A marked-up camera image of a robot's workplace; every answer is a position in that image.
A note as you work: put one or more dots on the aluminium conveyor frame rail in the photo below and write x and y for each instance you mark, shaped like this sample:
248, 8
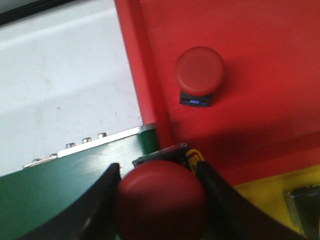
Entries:
88, 143

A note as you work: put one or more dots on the yellow plastic tray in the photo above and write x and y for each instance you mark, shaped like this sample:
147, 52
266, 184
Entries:
268, 194

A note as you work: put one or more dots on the red mushroom push button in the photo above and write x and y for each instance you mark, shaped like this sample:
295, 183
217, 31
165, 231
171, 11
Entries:
199, 72
161, 198

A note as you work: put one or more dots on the green conveyor belt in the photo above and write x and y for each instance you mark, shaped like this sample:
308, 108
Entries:
32, 196

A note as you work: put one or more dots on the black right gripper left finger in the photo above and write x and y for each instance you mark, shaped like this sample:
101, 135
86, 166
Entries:
90, 217

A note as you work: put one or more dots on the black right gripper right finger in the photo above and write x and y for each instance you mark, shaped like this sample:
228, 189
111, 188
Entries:
232, 217

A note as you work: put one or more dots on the push button base on yellow tray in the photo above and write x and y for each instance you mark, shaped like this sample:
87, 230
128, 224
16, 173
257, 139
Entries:
304, 209

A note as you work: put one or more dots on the red plastic tray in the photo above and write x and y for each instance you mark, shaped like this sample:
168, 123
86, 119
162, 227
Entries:
264, 119

